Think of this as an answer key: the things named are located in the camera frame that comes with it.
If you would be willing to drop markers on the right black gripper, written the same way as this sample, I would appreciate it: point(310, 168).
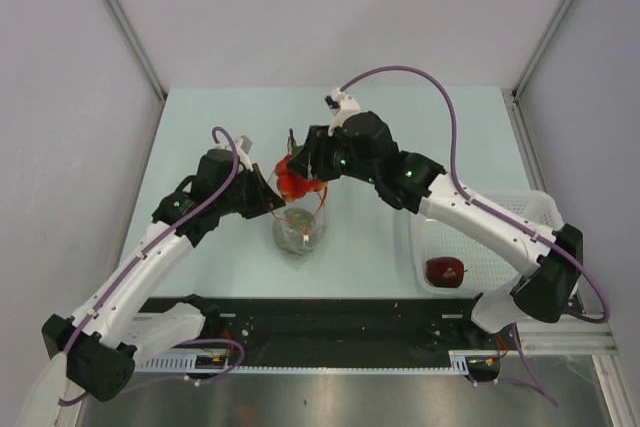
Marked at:
point(314, 153)

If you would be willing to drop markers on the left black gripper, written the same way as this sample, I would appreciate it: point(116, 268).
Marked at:
point(255, 209)

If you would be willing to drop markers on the fake red strawberries bunch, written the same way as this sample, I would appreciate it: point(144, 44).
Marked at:
point(292, 186)

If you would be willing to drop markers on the clear zip top bag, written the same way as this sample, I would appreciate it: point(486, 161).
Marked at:
point(312, 202)

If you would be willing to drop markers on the fake red apple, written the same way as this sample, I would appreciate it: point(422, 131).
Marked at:
point(445, 272)

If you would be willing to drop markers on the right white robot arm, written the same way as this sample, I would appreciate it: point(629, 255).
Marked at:
point(546, 259)

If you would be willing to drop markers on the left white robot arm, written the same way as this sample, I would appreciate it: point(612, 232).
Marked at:
point(101, 353)

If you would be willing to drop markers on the fake green melon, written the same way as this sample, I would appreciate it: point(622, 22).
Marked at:
point(295, 231)

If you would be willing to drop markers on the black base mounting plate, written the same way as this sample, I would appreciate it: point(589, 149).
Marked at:
point(346, 332)

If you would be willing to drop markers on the white perforated plastic basket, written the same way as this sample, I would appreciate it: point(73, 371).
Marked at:
point(484, 269)

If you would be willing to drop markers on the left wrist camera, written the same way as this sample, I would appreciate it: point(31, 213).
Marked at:
point(243, 143)

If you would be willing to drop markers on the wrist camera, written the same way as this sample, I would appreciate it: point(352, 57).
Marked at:
point(342, 105)
point(243, 143)

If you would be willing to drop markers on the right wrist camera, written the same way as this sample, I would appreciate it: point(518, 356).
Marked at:
point(342, 105)

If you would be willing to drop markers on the white slotted cable duct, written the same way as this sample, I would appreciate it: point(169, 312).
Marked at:
point(202, 364)

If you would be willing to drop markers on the left aluminium frame post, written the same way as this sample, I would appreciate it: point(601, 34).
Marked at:
point(134, 45)

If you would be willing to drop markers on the aluminium frame post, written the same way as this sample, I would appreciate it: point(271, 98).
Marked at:
point(552, 29)
point(134, 45)

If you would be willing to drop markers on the right aluminium frame post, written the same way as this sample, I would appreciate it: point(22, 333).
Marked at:
point(552, 29)

